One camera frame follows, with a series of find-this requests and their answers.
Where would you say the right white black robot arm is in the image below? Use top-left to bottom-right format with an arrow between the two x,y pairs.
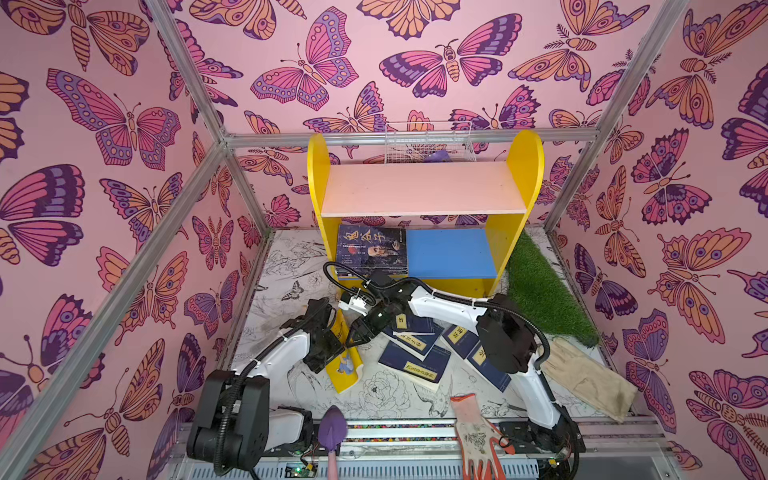
338,271 -> 586,456

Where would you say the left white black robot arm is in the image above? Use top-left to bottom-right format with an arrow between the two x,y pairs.
185,298 -> 341,479

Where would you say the navy book yellow label back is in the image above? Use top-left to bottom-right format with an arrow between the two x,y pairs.
383,314 -> 444,359

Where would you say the thick navy book yellow spine label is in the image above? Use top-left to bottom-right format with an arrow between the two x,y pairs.
378,342 -> 451,391

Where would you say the purple garden trowel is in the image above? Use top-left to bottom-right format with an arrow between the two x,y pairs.
317,405 -> 348,480

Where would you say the navy book yellow label middle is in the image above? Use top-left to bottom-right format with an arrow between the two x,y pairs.
441,325 -> 479,360

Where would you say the yellow pink blue bookshelf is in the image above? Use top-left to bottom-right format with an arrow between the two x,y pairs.
307,130 -> 546,297

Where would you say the navy book yellow label front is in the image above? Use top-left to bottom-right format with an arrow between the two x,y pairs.
467,343 -> 511,392

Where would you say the green circuit board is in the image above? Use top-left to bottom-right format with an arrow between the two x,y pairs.
284,463 -> 317,479

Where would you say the green artificial grass mat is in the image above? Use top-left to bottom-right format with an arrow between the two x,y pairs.
506,233 -> 598,348

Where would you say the purple object in basket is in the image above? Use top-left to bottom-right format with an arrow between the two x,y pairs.
424,150 -> 451,163

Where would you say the red white work glove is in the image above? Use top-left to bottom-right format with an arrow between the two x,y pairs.
450,394 -> 515,480

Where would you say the beige cloth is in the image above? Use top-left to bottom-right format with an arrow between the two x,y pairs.
542,337 -> 638,423

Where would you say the white wire basket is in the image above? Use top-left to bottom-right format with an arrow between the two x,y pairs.
382,120 -> 477,164

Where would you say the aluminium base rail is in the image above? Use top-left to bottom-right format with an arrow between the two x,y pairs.
167,418 -> 679,480

